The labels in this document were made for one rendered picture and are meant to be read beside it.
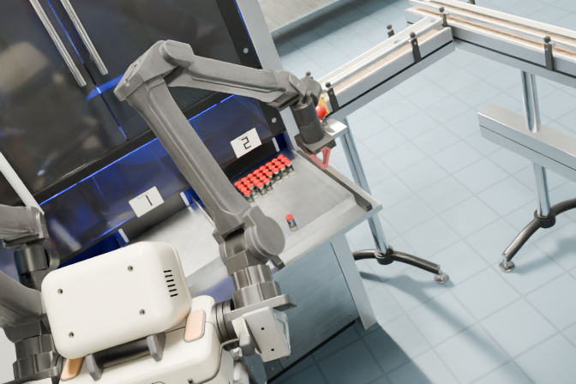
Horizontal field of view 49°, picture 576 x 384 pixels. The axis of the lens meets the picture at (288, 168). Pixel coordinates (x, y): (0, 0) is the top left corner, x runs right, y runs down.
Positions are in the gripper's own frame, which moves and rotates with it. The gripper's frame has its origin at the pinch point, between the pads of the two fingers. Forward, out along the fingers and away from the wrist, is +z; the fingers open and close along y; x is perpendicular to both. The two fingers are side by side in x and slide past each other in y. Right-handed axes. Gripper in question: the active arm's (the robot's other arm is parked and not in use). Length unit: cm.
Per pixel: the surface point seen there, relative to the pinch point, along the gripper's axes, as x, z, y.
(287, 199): 7.2, 17.6, 19.6
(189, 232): 36, 17, 31
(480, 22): -84, 11, 36
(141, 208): 44, 4, 36
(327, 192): -2.4, 17.7, 12.5
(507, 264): -65, 104, 21
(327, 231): 6.1, 17.9, -1.3
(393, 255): -32, 93, 49
